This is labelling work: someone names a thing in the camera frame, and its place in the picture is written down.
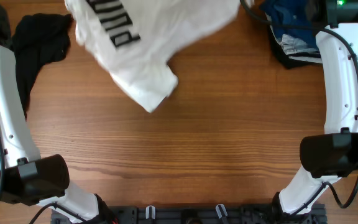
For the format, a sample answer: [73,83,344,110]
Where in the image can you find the white t-shirt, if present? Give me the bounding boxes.
[65,0,240,113]

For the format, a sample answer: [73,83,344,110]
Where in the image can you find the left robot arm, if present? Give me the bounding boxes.
[0,45,119,223]

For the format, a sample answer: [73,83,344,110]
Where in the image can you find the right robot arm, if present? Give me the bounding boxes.
[260,1,358,218]

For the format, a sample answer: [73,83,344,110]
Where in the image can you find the folded grey garment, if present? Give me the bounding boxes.
[268,26,322,67]

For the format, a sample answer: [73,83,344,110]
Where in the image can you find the folded navy blue garment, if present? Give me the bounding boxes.
[259,0,317,48]

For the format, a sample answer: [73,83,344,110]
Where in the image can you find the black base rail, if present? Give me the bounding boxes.
[50,204,328,224]

